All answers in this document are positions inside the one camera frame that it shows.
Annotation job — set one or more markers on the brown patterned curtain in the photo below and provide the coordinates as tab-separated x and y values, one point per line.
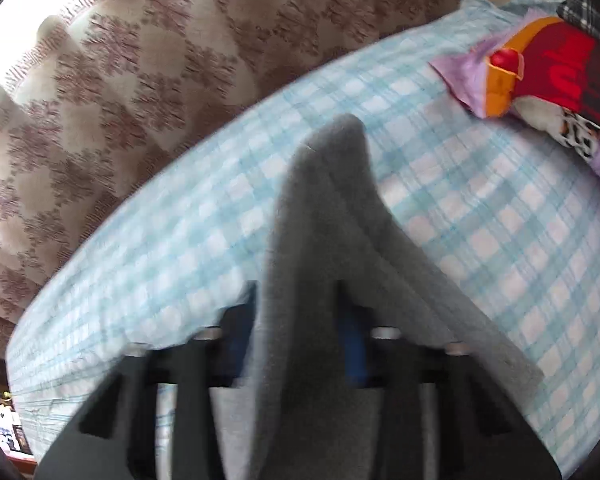
96	96

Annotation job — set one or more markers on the red floral quilt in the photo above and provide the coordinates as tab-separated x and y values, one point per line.
542	70

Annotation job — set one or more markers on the blue plaid bed sheet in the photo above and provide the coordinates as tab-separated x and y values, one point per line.
508	214

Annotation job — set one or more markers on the grey pants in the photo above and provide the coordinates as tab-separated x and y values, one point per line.
296	416

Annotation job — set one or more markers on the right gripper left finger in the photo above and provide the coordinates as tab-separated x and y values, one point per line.
113	433

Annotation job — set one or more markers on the black white plaid pillow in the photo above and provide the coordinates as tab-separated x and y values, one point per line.
581	14

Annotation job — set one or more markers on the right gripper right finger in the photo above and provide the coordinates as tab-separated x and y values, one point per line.
441	414

